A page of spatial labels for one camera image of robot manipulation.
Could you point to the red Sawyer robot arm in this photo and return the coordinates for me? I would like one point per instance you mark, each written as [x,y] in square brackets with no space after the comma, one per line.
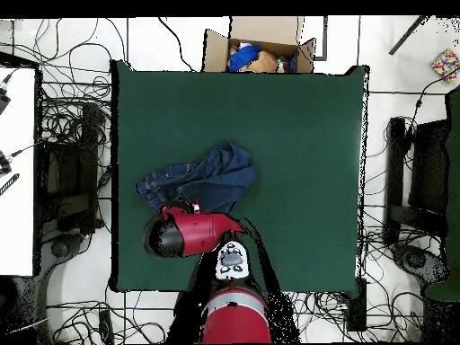
[201,230]

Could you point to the dark green table cloth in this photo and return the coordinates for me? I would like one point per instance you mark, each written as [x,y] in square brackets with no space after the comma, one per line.
[215,107]

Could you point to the black metal rod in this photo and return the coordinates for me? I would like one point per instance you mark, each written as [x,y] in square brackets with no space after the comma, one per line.
[408,35]

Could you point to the blue denim jeans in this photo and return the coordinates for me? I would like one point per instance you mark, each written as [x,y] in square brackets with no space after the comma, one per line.
[215,176]

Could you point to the colourful dotted cloth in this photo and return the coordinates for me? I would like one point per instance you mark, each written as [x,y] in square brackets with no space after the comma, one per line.
[445,64]

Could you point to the white table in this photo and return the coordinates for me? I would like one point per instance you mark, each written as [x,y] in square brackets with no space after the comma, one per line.
[18,215]

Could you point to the bright blue cloth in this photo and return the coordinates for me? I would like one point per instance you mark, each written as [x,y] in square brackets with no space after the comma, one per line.
[244,57]

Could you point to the tan fabric item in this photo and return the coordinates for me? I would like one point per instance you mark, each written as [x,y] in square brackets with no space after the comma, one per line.
[266,63]

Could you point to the black power strip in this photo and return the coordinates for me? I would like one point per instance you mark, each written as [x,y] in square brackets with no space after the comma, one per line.
[106,327]

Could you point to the open cardboard box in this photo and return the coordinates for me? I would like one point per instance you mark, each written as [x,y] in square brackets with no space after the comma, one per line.
[262,30]

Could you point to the green covered side table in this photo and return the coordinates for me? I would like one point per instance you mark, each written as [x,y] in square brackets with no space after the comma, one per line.
[454,179]

